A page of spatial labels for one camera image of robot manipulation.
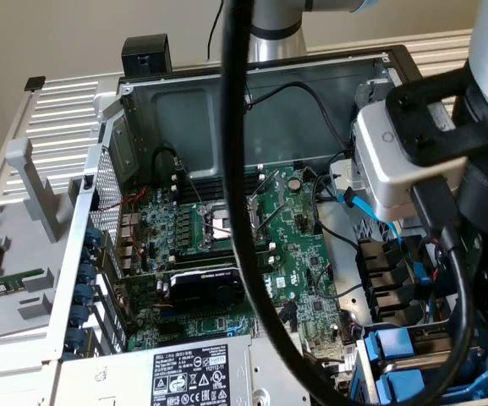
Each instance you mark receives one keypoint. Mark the open CPU socket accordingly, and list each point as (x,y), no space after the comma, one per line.
(214,224)

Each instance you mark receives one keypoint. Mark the open metal PC case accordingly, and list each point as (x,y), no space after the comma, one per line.
(193,144)

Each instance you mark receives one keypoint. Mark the grey power supply unit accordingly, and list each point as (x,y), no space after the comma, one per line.
(184,380)

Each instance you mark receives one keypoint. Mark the black plastic block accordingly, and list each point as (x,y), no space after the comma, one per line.
(146,51)

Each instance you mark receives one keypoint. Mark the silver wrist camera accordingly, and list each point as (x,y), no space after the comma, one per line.
(379,169)

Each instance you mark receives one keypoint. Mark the hard drive in blue caddy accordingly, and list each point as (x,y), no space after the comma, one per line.
(368,376)

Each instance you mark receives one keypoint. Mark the black RAM slot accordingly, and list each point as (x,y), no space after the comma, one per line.
(201,193)
(201,182)

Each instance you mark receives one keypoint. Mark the green Dell motherboard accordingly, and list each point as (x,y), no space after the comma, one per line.
(281,254)

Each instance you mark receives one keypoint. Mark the thin steel locking lever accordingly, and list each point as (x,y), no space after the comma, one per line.
(270,221)
(193,188)
(264,184)

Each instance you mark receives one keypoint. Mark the installed green RAM stick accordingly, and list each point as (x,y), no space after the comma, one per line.
(201,256)

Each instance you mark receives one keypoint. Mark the round coin battery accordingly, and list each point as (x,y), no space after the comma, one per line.
(294,184)

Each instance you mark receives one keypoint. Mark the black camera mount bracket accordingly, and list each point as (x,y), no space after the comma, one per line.
(438,139)

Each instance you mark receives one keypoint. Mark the blue plastic disk carrier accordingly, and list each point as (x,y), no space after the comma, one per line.
(400,385)

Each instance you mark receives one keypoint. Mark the grey plastic parts rack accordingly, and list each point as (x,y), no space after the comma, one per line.
(23,262)

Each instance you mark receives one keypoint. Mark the black graphics card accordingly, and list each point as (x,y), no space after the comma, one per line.
(201,292)

